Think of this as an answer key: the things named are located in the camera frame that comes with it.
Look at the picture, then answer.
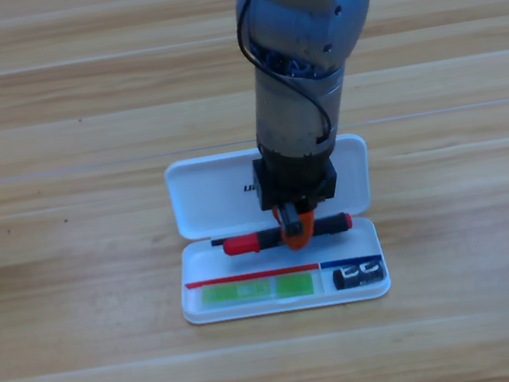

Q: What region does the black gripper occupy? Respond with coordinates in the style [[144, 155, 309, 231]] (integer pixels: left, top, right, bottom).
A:
[[251, 140, 349, 256]]

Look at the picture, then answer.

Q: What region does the red black marker pen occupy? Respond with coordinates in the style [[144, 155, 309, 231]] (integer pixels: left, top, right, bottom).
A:
[[220, 210, 356, 258]]

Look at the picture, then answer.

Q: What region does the white Unitree pencil case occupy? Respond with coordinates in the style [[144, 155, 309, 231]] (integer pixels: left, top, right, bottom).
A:
[[158, 130, 393, 329]]

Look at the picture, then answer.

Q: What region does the small black sharpener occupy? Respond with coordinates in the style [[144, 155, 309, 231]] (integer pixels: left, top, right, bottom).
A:
[[330, 258, 389, 292]]

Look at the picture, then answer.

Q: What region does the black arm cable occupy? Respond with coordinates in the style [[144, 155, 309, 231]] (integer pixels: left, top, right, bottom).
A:
[[232, 0, 341, 153]]

